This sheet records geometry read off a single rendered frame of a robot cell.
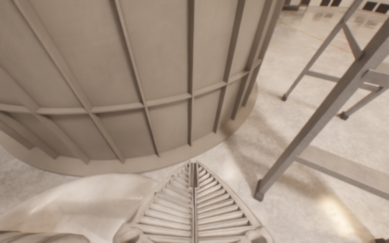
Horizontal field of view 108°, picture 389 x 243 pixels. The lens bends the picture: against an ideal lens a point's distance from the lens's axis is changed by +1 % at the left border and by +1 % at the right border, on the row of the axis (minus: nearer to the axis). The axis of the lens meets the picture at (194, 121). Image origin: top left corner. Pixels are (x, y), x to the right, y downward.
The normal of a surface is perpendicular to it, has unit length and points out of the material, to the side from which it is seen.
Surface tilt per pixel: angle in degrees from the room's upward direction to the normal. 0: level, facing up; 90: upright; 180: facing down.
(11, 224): 0
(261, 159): 0
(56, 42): 90
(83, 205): 69
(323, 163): 0
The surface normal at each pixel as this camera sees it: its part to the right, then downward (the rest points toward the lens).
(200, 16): 0.48, 0.64
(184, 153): 0.03, -0.69
